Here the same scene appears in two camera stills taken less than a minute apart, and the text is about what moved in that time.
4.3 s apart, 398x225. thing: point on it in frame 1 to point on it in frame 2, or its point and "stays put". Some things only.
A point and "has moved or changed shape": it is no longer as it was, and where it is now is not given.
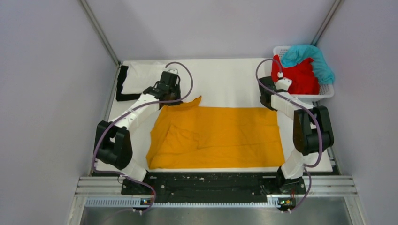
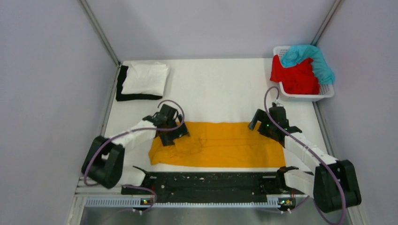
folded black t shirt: x=121 y=77 stays put
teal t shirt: x=293 y=56 stays put
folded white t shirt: x=141 y=76 stays put
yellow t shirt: x=189 y=136 has moved or changed shape
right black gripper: x=271 y=108 to x=259 y=114
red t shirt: x=304 y=81 stays put
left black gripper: x=177 y=87 to x=167 y=140
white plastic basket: x=325 y=91 stays put
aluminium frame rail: x=107 y=192 stays put
